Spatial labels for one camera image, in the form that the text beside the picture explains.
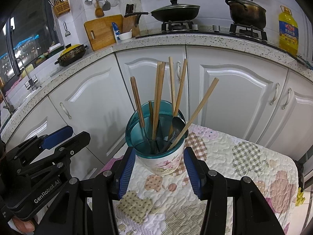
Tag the left hand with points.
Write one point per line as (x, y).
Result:
(23, 226)

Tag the sink faucet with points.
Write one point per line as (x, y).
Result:
(23, 54)

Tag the wooden knife block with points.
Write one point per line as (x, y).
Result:
(130, 21)

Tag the yellow lidded casserole pot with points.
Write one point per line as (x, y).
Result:
(71, 54)

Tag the wooden chopstick basket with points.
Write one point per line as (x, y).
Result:
(59, 7)

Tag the floral quilted table cloth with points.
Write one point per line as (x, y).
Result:
(250, 190)

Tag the black wok with lid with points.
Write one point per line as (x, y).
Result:
(171, 13)

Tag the white cabinet door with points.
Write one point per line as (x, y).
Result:
(96, 100)
(142, 63)
(289, 130)
(245, 97)

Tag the metal spoon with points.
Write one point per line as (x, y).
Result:
(178, 125)

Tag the yellow cooking oil bottle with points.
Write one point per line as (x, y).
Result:
(288, 31)

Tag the wooden cutting board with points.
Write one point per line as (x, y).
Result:
(100, 31)

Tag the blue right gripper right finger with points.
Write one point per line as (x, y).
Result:
(197, 170)

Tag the yellow egg tray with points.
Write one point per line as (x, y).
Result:
(300, 197)

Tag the dark stock pot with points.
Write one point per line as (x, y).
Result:
(247, 12)

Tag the floral utensil holder teal rim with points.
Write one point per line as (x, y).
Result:
(156, 154)

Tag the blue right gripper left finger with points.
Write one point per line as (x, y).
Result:
(125, 171)

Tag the white small bowl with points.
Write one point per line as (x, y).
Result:
(125, 36)

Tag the black gas stove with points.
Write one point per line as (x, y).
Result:
(206, 36)

